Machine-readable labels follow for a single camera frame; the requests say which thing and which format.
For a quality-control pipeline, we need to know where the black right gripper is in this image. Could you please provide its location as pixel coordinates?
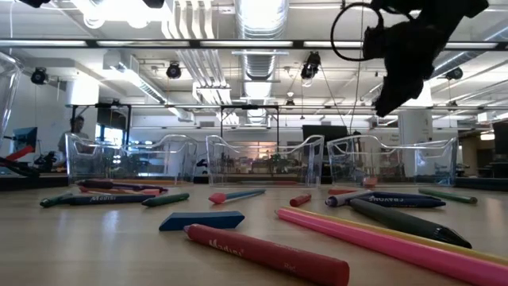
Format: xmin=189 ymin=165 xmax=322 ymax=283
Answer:
xmin=374 ymin=19 xmax=446 ymax=118

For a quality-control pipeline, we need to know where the dark blue marker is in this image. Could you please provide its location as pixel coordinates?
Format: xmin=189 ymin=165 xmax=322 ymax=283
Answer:
xmin=364 ymin=191 xmax=448 ymax=209

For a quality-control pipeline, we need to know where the lavender pen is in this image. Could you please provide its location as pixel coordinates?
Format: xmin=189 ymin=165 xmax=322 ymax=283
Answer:
xmin=325 ymin=190 xmax=374 ymax=208

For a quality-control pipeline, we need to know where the black pen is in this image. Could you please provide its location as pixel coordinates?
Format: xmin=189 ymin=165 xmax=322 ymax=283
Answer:
xmin=348 ymin=198 xmax=473 ymax=250

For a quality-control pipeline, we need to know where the small red crayon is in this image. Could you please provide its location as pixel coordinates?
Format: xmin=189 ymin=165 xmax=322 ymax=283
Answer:
xmin=289 ymin=193 xmax=313 ymax=208

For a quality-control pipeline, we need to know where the yellow pencil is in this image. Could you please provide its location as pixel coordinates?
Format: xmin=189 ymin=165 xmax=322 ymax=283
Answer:
xmin=283 ymin=205 xmax=508 ymax=267

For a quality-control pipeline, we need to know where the purple pen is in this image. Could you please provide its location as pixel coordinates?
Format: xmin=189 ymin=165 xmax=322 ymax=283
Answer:
xmin=75 ymin=179 xmax=170 ymax=194

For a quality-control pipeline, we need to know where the blue Madisi crayon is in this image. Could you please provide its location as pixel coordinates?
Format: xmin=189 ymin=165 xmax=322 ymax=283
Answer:
xmin=59 ymin=194 xmax=156 ymax=207

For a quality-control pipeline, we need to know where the blue wedge eraser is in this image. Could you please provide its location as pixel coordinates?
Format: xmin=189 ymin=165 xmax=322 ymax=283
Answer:
xmin=158 ymin=211 xmax=246 ymax=232

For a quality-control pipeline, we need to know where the black ceiling spotlight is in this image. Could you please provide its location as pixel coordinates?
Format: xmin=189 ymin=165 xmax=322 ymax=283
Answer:
xmin=444 ymin=66 xmax=464 ymax=82
xmin=165 ymin=61 xmax=183 ymax=79
xmin=300 ymin=51 xmax=321 ymax=80
xmin=30 ymin=67 xmax=49 ymax=86

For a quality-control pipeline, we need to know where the clear plastic bin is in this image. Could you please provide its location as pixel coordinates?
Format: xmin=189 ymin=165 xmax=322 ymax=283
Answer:
xmin=66 ymin=133 xmax=198 ymax=187
xmin=326 ymin=133 xmax=460 ymax=187
xmin=205 ymin=133 xmax=325 ymax=187
xmin=0 ymin=51 xmax=23 ymax=144

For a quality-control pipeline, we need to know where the black monitor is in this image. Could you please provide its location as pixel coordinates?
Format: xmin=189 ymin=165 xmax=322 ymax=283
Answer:
xmin=492 ymin=121 xmax=508 ymax=156
xmin=11 ymin=126 xmax=39 ymax=154
xmin=302 ymin=125 xmax=349 ymax=157

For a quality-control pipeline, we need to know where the person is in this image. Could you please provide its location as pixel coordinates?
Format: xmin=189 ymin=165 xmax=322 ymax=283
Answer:
xmin=58 ymin=114 xmax=91 ymax=166

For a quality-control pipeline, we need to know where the red and black equipment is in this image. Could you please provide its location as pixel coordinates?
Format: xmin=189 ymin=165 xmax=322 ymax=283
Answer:
xmin=0 ymin=145 xmax=40 ymax=179

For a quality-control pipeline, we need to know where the large red Madisi crayon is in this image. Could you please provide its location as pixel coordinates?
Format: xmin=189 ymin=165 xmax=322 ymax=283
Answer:
xmin=183 ymin=223 xmax=351 ymax=286

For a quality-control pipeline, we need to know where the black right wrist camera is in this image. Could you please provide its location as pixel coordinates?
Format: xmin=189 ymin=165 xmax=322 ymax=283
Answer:
xmin=363 ymin=24 xmax=389 ymax=61

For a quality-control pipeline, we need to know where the black overhead frame bar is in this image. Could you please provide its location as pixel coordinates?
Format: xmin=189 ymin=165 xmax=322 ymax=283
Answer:
xmin=0 ymin=38 xmax=508 ymax=51

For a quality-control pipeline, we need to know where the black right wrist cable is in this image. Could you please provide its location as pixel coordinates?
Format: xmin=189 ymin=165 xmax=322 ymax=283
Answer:
xmin=330 ymin=2 xmax=385 ymax=63

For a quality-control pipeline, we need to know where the silver ceiling duct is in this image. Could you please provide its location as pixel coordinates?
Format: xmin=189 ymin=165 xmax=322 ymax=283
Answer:
xmin=233 ymin=0 xmax=291 ymax=125

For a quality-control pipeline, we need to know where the black table frame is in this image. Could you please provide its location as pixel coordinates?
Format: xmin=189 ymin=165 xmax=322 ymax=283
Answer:
xmin=0 ymin=173 xmax=508 ymax=192

